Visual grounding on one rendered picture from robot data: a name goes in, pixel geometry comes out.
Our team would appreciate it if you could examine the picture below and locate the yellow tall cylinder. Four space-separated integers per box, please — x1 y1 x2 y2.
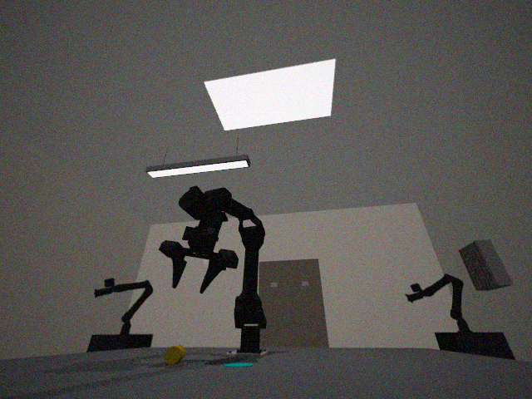
165 346 186 365

